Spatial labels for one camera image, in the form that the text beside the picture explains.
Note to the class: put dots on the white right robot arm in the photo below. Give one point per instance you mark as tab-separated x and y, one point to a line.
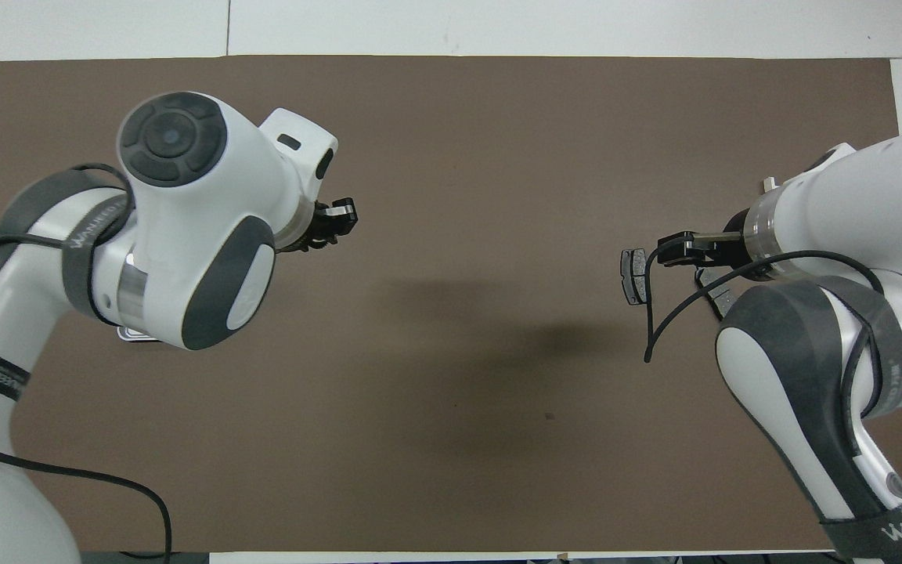
827	211

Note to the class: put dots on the silver metal tray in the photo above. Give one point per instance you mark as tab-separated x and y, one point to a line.
134	335

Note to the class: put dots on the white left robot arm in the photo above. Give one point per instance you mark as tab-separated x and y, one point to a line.
208	196

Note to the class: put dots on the rectangular grey brake pad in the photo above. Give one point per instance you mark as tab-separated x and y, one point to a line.
635	282

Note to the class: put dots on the brown table mat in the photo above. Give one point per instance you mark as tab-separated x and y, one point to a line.
451	157

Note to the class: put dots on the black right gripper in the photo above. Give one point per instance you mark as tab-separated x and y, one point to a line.
725	252

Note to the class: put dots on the curved grey brake pad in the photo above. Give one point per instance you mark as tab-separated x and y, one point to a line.
713	291

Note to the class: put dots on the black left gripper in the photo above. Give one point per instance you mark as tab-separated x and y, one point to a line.
312	223

